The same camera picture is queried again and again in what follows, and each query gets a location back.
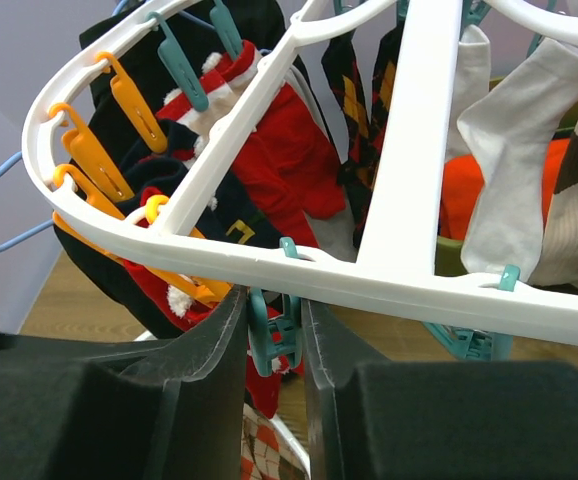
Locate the teal clothes peg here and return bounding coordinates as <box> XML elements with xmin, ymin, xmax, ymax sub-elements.
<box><xmin>246</xmin><ymin>236</ymin><xmax>315</xmax><ymax>378</ymax></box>
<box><xmin>423</xmin><ymin>322</ymin><xmax>513</xmax><ymax>362</ymax></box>

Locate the navy santa sock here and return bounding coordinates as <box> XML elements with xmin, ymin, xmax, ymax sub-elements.
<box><xmin>116</xmin><ymin>117</ymin><xmax>285</xmax><ymax>250</ymax></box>

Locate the red santa bear sock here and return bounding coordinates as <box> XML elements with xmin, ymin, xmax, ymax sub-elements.
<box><xmin>123</xmin><ymin>187</ymin><xmax>305</xmax><ymax>420</ymax></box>

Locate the white perforated plastic basket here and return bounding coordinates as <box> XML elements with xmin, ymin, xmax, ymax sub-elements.
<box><xmin>240</xmin><ymin>351</ymin><xmax>311</xmax><ymax>479</ymax></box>

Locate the beige argyle sock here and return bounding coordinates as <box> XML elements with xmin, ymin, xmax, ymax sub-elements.
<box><xmin>240</xmin><ymin>404</ymin><xmax>310</xmax><ymax>480</ymax></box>

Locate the dark argyle hanging sock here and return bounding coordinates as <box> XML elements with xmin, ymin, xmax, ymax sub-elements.
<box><xmin>321</xmin><ymin>21</ymin><xmax>405</xmax><ymax>247</ymax></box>

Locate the white round clip hanger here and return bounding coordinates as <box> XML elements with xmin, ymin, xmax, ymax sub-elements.
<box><xmin>21</xmin><ymin>0</ymin><xmax>578</xmax><ymax>351</ymax></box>

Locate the blue wire hanger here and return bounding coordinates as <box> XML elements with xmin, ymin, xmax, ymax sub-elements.
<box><xmin>0</xmin><ymin>0</ymin><xmax>270</xmax><ymax>255</ymax></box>

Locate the olive green bucket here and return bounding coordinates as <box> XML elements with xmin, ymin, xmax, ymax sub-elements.
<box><xmin>435</xmin><ymin>74</ymin><xmax>578</xmax><ymax>277</ymax></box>

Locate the orange clothes peg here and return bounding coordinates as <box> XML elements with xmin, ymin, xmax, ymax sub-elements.
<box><xmin>95</xmin><ymin>51</ymin><xmax>168</xmax><ymax>153</ymax></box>
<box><xmin>49</xmin><ymin>102</ymin><xmax>134</xmax><ymax>202</ymax></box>

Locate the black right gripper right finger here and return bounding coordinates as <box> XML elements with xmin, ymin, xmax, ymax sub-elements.
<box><xmin>301</xmin><ymin>300</ymin><xmax>578</xmax><ymax>479</ymax></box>

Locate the black sock on blue hanger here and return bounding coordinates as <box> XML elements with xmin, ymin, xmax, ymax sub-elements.
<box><xmin>52</xmin><ymin>0</ymin><xmax>340</xmax><ymax>341</ymax></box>

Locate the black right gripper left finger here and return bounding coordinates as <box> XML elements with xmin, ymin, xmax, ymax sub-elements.
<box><xmin>0</xmin><ymin>287</ymin><xmax>247</xmax><ymax>479</ymax></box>

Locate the white orange hanging sock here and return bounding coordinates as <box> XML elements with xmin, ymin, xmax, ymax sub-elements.
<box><xmin>445</xmin><ymin>25</ymin><xmax>578</xmax><ymax>281</ymax></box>

